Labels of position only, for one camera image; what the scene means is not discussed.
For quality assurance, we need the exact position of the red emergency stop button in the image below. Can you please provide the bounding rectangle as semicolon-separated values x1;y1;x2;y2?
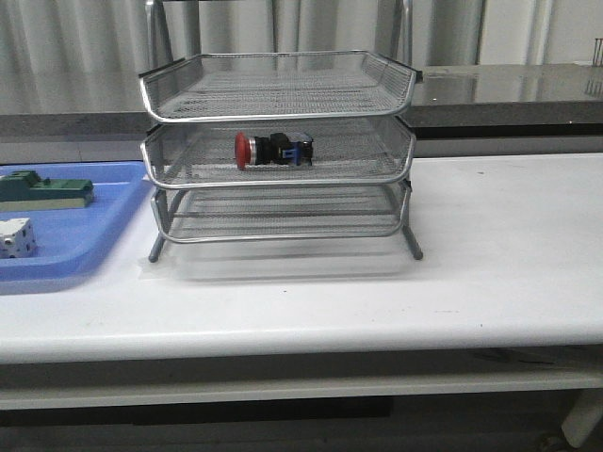
235;132;314;170

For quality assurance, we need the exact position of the blue plastic tray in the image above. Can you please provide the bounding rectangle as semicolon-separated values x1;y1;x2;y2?
1;161;151;295

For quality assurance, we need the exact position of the grey stone counter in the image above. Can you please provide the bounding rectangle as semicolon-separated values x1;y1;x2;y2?
1;64;602;164

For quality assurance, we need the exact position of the silver mesh three-tier rack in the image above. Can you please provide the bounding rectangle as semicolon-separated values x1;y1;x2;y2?
139;1;423;261

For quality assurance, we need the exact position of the green electrical module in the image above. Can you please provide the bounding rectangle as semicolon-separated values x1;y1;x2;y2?
1;170;94;211

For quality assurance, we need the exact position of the white circuit breaker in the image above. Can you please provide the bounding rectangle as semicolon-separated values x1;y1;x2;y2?
0;218;37;259

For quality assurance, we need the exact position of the white table leg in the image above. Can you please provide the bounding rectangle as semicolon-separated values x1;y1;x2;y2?
561;389;603;448

